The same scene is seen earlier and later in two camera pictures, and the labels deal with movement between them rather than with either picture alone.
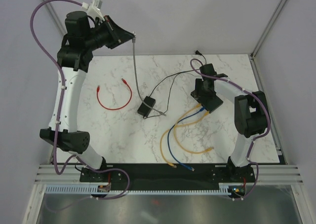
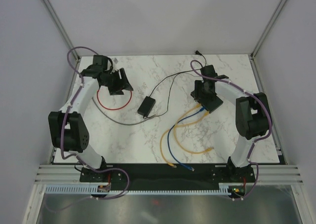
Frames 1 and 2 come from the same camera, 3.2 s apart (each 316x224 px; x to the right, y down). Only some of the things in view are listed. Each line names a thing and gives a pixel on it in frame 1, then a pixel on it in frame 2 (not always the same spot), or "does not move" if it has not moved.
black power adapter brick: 143,109 does not move
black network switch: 209,104 does not move
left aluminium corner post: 52,11 does not move
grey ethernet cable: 134,37 → 116,122
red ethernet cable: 130,87 does not move
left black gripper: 118,35 → 121,84
